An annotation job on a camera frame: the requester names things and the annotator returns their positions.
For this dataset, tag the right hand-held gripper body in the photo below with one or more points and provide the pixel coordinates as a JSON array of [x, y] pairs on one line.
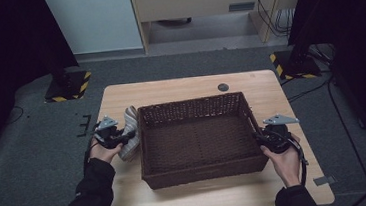
[[276, 138]]

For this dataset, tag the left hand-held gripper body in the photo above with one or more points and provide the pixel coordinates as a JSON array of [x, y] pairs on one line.
[[108, 136]]

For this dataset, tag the grey striped towel brown trim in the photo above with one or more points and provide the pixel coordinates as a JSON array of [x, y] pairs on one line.
[[130, 121]]

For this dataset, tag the brown woven basket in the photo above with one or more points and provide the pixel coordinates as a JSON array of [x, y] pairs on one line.
[[201, 141]]

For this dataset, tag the person's left hand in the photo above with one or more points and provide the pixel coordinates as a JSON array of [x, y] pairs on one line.
[[103, 154]]

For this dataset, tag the person's right hand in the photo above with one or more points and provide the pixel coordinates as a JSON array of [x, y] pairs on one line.
[[288, 167]]

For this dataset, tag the black stand base striped edge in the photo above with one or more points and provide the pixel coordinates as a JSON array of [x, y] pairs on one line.
[[69, 89], [302, 70]]

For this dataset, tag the black round table cap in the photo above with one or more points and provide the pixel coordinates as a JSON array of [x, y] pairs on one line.
[[223, 87]]

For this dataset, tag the grey tape strip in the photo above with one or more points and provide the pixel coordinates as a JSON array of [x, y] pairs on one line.
[[325, 180]]

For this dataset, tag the black curtain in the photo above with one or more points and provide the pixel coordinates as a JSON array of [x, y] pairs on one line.
[[4, 38], [346, 8]]

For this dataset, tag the beige wooden desk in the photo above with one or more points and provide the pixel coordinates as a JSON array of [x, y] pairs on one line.
[[189, 2]]

